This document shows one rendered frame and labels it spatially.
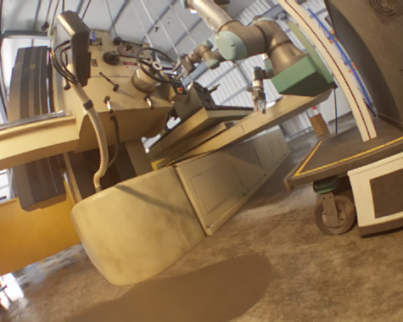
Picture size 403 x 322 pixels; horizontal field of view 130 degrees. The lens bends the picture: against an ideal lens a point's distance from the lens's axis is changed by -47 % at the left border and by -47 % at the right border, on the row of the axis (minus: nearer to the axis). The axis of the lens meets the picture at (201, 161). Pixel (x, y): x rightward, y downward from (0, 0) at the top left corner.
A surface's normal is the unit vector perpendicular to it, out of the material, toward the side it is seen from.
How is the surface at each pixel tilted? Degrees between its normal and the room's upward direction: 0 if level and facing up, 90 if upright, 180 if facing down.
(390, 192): 90
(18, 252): 90
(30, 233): 90
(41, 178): 90
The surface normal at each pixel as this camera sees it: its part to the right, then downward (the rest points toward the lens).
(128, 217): 0.51, -0.27
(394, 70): -0.72, 0.29
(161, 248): 0.68, -0.33
